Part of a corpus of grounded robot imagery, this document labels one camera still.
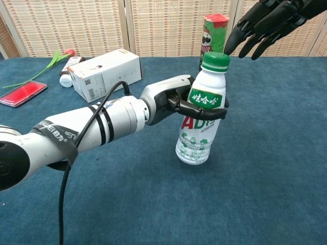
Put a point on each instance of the artificial red tulip flower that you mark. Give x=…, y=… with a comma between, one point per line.
x=70, y=52

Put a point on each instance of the red flat plastic case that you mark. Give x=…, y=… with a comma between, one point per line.
x=21, y=94

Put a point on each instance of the green chips can red lid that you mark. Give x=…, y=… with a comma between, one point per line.
x=217, y=35

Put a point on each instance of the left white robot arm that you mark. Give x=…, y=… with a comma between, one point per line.
x=120, y=114

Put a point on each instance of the dark brown bottle white cap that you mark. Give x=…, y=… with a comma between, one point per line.
x=67, y=79

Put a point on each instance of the blue felt table mat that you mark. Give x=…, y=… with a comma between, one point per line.
x=255, y=153

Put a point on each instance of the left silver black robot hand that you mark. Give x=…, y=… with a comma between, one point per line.
x=158, y=97

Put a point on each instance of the white plastic bottle green label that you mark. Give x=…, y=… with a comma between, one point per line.
x=207, y=84

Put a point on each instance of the green bottle cap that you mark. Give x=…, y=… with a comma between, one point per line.
x=215, y=61

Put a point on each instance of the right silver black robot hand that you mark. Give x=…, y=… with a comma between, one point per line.
x=276, y=18

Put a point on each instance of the white cardboard box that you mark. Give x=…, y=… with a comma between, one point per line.
x=107, y=74

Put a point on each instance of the beige woven folding screen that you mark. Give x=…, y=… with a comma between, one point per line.
x=168, y=25

